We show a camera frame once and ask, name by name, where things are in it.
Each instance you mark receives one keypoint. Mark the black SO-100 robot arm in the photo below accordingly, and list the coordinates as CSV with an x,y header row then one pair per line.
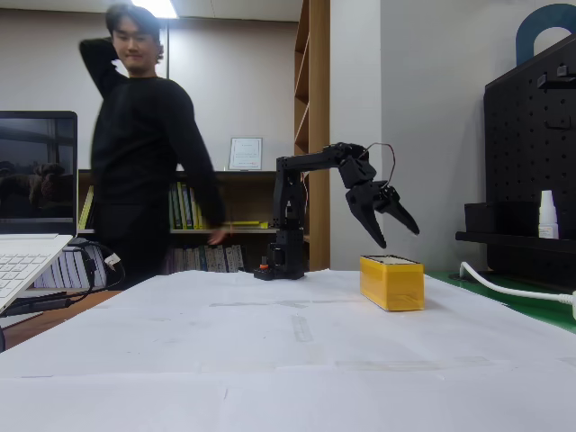
x,y
288,211

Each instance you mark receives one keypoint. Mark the row of white books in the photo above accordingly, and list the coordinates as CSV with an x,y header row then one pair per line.
x,y
67,270

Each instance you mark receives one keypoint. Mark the small white bottle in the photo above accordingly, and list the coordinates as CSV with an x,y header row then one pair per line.
x,y
548,216

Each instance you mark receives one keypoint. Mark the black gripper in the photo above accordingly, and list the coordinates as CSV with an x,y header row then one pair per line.
x,y
365,199

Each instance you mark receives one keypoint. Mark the person's right forearm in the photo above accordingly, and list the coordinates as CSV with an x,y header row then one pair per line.
x,y
96,47

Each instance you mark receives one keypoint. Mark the low wooden bookshelf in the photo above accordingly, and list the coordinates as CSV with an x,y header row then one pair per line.
x,y
245,176

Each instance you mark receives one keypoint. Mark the black orange table clamp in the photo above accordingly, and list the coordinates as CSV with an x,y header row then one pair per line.
x,y
263,271

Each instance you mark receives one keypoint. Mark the person's left hand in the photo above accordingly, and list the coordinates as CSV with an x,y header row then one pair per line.
x,y
219,236

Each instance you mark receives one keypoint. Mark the blue arch shaped sign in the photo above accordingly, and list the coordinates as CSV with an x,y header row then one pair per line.
x,y
524,36

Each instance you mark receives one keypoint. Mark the white paper table cover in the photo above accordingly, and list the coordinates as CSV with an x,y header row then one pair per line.
x,y
288,360

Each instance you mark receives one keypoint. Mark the green desk mat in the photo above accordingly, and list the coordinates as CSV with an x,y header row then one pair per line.
x,y
531,310

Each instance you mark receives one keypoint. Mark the thin yellow book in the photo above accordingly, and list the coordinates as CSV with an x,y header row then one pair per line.
x,y
86,209

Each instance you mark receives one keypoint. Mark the white framed certificate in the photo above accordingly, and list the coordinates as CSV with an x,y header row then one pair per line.
x,y
245,154

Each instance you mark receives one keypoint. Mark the row of dark books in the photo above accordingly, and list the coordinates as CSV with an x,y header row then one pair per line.
x,y
225,260

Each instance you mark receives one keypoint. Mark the yellow box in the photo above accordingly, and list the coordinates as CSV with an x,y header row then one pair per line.
x,y
396,283

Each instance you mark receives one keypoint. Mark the ceiling light panel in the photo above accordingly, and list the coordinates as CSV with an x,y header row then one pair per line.
x,y
162,6

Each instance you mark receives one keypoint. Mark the person's left forearm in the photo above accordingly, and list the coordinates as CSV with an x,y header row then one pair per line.
x,y
211,193

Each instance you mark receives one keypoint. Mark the green yellow binder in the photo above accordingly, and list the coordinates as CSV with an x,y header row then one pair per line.
x,y
173,209
195,211
182,207

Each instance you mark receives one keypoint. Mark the black pegboard stand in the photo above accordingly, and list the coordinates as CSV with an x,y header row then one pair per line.
x,y
531,135

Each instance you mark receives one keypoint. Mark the tall wooden shelf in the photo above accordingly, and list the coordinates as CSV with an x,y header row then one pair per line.
x,y
319,90

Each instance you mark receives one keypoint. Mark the man in black sweater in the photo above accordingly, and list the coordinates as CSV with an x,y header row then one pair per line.
x,y
139,157

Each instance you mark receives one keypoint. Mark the white laptop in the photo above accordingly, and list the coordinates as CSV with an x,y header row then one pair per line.
x,y
31,180

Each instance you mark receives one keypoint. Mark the flat yellow book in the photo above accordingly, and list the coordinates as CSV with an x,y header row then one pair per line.
x,y
247,222

